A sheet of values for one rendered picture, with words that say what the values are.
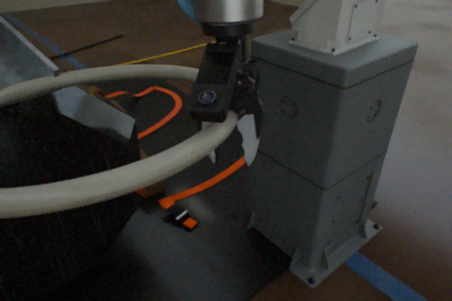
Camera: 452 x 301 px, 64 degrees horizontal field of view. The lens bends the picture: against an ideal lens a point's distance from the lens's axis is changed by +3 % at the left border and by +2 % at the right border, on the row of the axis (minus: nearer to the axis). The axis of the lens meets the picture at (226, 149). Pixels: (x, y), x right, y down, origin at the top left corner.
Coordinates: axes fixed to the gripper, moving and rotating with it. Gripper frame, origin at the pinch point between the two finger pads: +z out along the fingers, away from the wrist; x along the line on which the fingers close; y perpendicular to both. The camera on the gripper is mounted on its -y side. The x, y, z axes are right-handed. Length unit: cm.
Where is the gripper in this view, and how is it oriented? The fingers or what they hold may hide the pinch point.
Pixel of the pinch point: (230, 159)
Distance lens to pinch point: 55.4
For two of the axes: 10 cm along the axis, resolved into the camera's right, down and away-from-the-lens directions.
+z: 0.4, 8.8, 4.8
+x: -9.7, -0.7, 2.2
